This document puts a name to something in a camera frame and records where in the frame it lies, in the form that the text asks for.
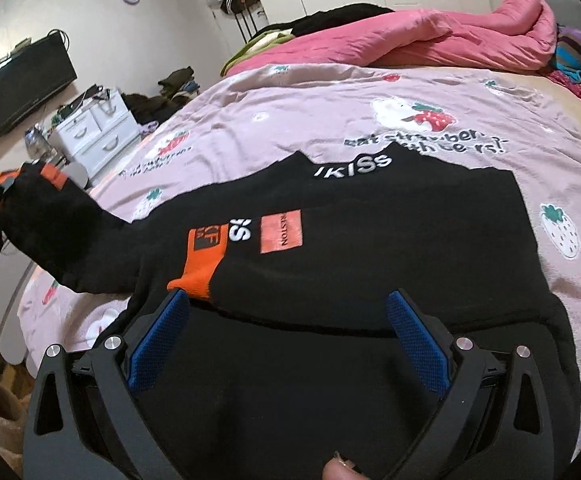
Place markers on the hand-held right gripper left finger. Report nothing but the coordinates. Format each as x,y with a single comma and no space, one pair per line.
158,342

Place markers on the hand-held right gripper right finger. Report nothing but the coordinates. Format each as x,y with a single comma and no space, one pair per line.
418,342

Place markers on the black sweatshirt with orange cuffs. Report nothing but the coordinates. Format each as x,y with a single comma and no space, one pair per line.
370,240

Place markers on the dark clothes heap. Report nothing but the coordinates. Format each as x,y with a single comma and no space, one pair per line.
170,85

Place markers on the black clothes pile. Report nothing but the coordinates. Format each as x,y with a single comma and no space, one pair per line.
340,15

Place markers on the person's right hand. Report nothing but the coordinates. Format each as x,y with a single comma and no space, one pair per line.
341,469

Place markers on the grey round object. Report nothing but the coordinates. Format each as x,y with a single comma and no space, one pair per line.
76,174

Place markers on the white drawer cabinet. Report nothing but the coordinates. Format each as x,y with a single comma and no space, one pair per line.
95,130

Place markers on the pink strawberry printed bedspread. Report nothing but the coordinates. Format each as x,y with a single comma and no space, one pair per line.
320,110

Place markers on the olive green cloth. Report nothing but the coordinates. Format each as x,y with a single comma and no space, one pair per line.
250,50

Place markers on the pink red folded garment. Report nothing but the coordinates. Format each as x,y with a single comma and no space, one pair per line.
420,35

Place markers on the striped colourful cloth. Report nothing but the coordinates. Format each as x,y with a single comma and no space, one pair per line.
573,52

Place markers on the black wall television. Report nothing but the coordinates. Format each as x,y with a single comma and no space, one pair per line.
25,90

